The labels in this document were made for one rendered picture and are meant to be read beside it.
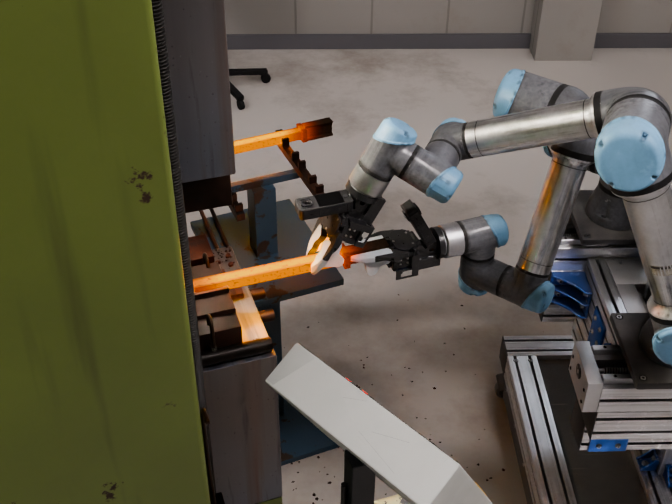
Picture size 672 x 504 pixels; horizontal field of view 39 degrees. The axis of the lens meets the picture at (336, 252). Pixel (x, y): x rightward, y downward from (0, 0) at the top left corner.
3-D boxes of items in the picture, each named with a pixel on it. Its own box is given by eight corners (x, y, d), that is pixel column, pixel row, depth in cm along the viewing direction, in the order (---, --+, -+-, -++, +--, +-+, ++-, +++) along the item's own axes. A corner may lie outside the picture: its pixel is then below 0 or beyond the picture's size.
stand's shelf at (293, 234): (289, 204, 277) (289, 198, 275) (343, 284, 248) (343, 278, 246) (190, 227, 267) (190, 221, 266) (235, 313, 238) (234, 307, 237)
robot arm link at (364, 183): (365, 176, 184) (351, 155, 190) (354, 195, 185) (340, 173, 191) (396, 186, 188) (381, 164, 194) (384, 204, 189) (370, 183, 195)
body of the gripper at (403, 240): (393, 281, 203) (444, 270, 206) (395, 250, 198) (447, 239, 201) (380, 260, 209) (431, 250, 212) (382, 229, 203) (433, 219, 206)
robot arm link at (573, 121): (670, 62, 174) (430, 110, 199) (664, 88, 166) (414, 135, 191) (682, 117, 179) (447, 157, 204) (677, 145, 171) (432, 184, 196)
